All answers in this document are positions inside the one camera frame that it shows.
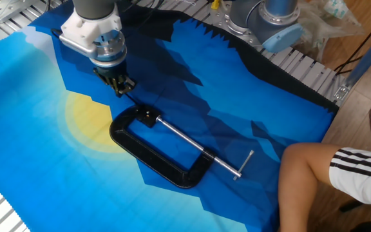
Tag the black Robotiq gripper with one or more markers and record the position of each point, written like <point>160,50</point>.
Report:
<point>111,71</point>

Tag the long black clock hand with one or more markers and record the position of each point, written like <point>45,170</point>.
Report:
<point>134,103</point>

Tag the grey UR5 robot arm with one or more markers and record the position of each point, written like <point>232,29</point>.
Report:
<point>92,25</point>

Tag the black clock movement block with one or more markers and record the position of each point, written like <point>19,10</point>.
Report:
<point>148,117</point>

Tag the black C-clamp with steel screw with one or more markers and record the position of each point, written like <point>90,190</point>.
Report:
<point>159,164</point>

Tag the blue landscape print cloth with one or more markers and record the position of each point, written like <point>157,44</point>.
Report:
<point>60,193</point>

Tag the small yellow object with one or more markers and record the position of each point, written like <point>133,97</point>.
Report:
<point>215,4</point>

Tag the silver metal mounting plate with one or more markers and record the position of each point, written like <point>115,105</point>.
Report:
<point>5,8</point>

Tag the bare person's leg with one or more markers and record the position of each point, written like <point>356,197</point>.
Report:
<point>298,180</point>

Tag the crumpled clear plastic bag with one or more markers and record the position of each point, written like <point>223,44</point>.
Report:
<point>330,25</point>

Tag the white shorts with black stripes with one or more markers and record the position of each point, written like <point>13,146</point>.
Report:
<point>362,180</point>

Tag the aluminium frame bar with bracket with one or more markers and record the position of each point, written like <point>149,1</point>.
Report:
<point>366,58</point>

